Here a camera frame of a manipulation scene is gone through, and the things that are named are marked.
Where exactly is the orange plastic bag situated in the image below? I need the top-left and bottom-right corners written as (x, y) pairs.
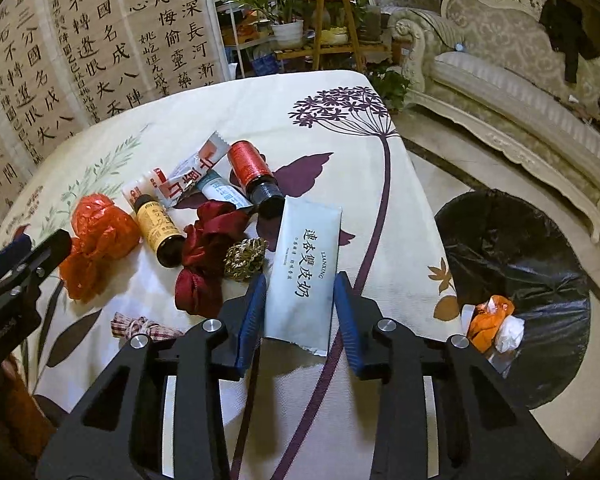
top-left (59, 193), bottom-right (140, 302)

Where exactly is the dark red fabric scrunchie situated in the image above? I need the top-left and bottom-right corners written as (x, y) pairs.
top-left (174, 200), bottom-right (250, 318)

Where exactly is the gold metallic scrunchie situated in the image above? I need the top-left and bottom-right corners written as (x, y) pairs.
top-left (224, 237), bottom-right (268, 282)

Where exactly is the white milk pudding packet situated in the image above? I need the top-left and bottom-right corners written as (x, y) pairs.
top-left (263, 197), bottom-right (341, 358)

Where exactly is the plaid fabric scrap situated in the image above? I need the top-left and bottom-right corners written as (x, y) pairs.
top-left (110, 312), bottom-right (184, 341)

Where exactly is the yellow bottle black cap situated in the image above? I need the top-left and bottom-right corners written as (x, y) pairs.
top-left (133, 194), bottom-right (185, 268)

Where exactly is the small white bottle red cap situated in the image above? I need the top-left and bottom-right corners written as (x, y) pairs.
top-left (122, 168), bottom-right (166, 206)

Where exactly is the red bottle black cap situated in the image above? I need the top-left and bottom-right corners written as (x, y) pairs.
top-left (227, 140), bottom-right (285, 220)

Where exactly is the orange trash in bin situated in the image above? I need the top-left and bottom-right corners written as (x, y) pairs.
top-left (467, 295), bottom-right (515, 353)

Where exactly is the black trash bag bin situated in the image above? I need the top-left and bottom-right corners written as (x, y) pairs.
top-left (436, 191), bottom-right (591, 408)

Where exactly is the small teal white tube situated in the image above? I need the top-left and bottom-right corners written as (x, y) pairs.
top-left (196, 169), bottom-right (253, 209)

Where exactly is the red white snack wrapper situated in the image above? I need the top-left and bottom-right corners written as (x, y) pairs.
top-left (158, 131), bottom-right (230, 207)

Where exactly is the floral cream tablecloth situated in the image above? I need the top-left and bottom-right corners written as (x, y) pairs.
top-left (0, 69), bottom-right (464, 480)

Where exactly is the white crumpled paper in bin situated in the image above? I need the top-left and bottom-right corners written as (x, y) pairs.
top-left (493, 315), bottom-right (524, 353)

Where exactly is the calligraphy folding screen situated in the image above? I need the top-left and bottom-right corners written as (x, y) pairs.
top-left (0, 0), bottom-right (228, 226)

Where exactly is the small floor plant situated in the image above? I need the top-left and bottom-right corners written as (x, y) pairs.
top-left (367, 61), bottom-right (411, 113)

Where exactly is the blue basket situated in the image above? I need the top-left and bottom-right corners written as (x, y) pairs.
top-left (251, 53), bottom-right (280, 77)

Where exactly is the wooden plant stand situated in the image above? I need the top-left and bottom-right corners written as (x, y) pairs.
top-left (274, 0), bottom-right (391, 72)

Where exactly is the yellow flower pot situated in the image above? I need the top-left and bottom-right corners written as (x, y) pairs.
top-left (320, 27), bottom-right (349, 46)

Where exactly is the ornate cream sofa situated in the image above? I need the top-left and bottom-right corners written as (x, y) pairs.
top-left (388, 0), bottom-right (600, 242)

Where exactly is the black garment on sofa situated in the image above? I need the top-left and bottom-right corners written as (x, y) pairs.
top-left (540, 0), bottom-right (600, 84)

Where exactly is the metal wire shelf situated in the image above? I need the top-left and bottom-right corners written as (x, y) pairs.
top-left (215, 1), bottom-right (276, 79)

